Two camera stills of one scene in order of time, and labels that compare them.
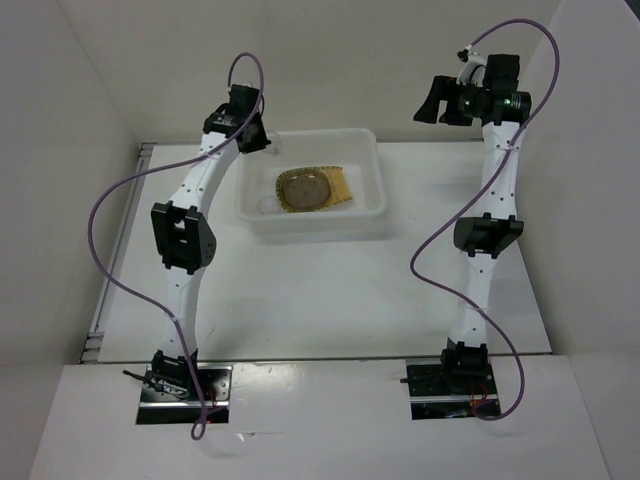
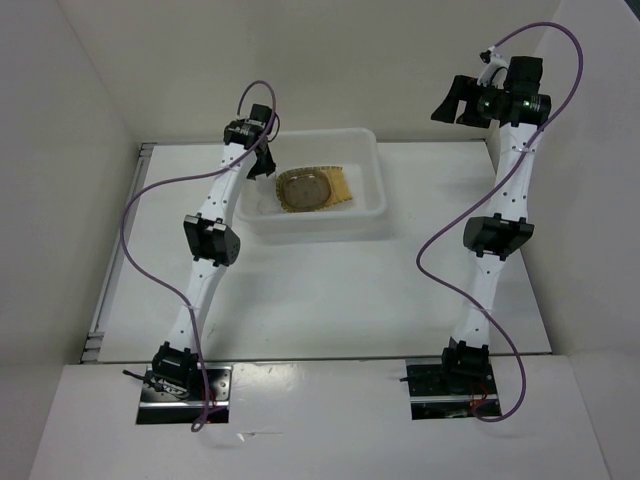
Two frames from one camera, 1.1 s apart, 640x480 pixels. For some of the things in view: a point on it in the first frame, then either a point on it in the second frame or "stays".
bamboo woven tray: x=307 y=188 stays
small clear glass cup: x=276 y=142 -> x=266 y=186
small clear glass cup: x=268 y=205 stays
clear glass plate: x=305 y=189 stays
